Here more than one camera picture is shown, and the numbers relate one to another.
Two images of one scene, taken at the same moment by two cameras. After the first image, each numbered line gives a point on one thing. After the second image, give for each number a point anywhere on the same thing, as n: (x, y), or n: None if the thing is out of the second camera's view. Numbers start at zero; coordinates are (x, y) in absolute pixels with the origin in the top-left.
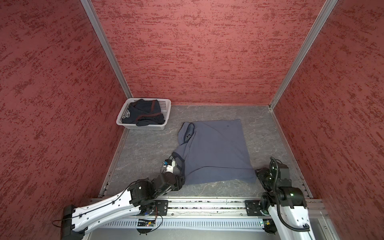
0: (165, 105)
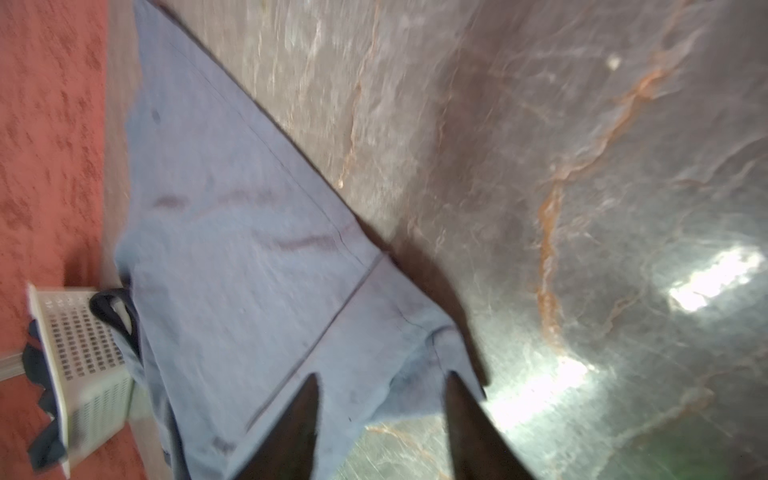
0: (89, 377)
